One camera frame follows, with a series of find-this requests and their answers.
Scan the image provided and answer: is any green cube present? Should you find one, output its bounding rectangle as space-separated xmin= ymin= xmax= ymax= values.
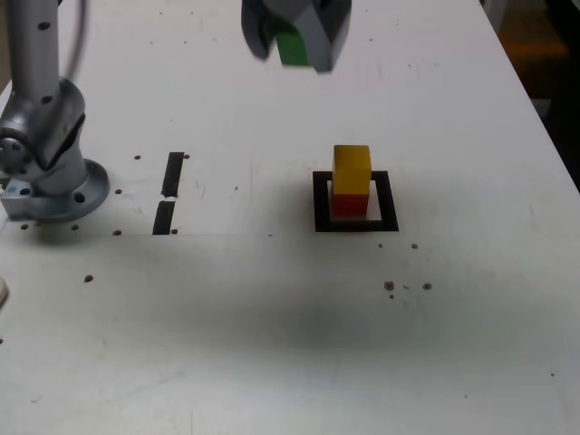
xmin=274 ymin=17 xmax=313 ymax=68

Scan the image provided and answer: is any yellow cube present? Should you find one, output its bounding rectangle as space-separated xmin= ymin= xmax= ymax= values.
xmin=332 ymin=144 xmax=373 ymax=197

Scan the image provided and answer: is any black tape strip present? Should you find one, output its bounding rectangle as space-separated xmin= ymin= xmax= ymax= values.
xmin=151 ymin=151 xmax=186 ymax=236

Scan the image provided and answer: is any red cube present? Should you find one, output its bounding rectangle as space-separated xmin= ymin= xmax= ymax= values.
xmin=332 ymin=193 xmax=369 ymax=218

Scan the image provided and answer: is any black tape square outline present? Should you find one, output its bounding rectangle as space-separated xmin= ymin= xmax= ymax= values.
xmin=312 ymin=170 xmax=400 ymax=234

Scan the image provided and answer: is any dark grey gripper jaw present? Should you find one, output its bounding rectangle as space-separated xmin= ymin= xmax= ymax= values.
xmin=241 ymin=0 xmax=274 ymax=62

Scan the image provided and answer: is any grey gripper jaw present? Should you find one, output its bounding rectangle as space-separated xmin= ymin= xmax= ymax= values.
xmin=292 ymin=0 xmax=353 ymax=75

